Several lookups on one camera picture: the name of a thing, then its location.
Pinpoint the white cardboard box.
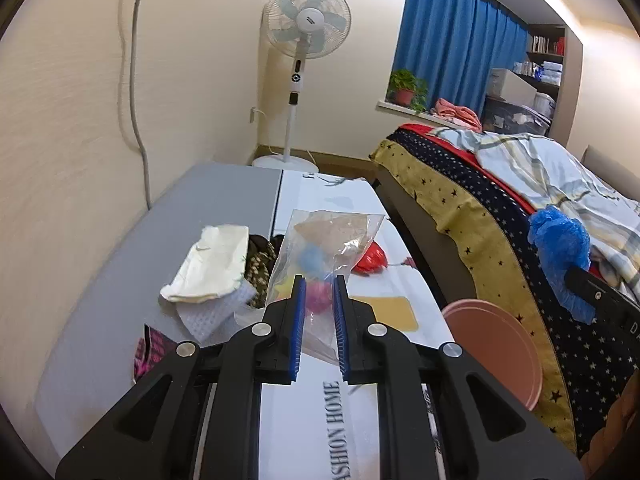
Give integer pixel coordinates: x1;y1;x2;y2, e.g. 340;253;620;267
487;67;538;106

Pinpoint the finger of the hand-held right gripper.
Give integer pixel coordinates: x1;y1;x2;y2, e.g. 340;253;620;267
564;265;621;313

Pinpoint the row of books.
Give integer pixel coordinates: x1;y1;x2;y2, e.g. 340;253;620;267
530;35;566;56

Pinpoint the grey bed base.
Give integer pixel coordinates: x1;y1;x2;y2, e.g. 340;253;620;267
375;165;451;306

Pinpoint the blue curtain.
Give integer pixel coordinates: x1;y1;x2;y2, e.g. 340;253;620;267
390;0;531;118

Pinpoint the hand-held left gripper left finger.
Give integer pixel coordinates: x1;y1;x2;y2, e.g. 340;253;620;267
55;275;307;480

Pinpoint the white crumpled paper wrapper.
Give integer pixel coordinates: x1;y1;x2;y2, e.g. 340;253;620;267
160;224;250;305

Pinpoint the pink plastic bin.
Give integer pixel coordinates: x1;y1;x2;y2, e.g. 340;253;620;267
441;298;543;408

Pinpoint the bed with striped quilt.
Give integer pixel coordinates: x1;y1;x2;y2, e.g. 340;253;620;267
370;124;640;461

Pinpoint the grey padded mat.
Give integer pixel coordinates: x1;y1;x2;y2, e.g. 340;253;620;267
37;162;285;476

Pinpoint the stack of blue white packets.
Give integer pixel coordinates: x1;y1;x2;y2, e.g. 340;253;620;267
512;60;563;83

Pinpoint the white standing fan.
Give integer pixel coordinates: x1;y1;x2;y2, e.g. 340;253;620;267
252;0;352;170

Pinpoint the dark storage box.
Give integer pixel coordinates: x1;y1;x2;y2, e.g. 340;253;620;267
482;96;553;136

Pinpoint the pink crumpled cloth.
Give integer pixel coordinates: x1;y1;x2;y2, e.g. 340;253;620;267
432;98;483;131

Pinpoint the maroon patterned packet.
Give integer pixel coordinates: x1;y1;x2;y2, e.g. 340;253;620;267
132;324;180;381

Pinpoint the wooden bookshelf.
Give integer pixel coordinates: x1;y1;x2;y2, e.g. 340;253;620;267
525;22;568;106

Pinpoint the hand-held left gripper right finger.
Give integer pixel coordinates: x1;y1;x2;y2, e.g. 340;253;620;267
334;275;585;480

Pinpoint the potted green plant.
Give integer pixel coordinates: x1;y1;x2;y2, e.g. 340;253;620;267
387;69;430;113

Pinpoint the dark floral cloth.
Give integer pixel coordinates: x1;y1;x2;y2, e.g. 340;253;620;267
243;234;281;308

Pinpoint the red plastic bag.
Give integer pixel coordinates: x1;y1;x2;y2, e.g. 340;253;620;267
352;241;390;275

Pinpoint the striped plaid duvet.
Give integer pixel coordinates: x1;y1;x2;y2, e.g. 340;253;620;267
430;127;640;306

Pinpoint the white foam fruit net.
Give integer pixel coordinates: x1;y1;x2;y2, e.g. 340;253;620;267
176;285;256;343

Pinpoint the blue plastic shoe cover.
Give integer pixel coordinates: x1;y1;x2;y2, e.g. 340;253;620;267
527;205;596;325

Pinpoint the grey wall cable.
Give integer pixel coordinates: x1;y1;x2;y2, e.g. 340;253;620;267
117;0;153;209

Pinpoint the grey headboard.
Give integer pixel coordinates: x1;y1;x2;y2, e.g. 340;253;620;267
582;145;640;201

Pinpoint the clear plastic bag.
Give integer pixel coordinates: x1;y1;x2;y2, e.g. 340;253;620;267
234;208;386;367

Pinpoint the white windowsill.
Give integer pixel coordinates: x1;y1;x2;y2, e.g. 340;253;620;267
376;100;483;128

